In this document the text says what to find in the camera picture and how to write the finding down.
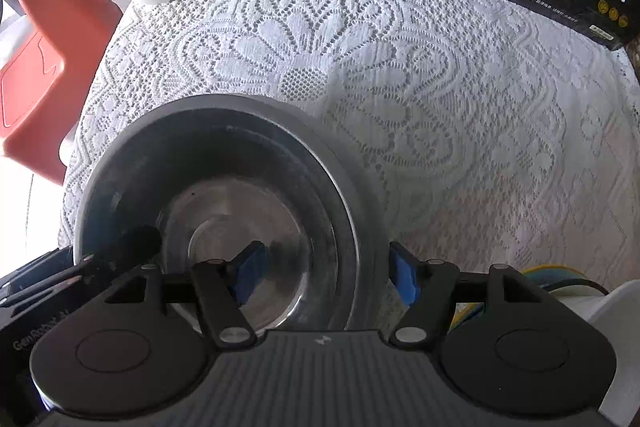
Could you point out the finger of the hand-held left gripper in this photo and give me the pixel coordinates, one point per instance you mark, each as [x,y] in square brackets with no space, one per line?
[135,247]
[35,269]

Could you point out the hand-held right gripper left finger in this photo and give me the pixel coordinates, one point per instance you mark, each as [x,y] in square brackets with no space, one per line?
[250,269]

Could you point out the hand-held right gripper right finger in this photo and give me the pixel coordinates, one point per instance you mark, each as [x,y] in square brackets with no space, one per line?
[406,277]

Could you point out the white lace tablecloth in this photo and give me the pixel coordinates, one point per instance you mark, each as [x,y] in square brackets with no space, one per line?
[400,107]

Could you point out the orange plastic chair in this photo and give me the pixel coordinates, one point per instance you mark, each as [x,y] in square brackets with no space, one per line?
[45,57]

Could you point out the blue bowl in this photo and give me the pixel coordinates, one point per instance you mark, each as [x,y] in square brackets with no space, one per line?
[555,281]

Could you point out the stainless steel bowl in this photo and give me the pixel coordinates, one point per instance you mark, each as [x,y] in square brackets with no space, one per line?
[225,167]

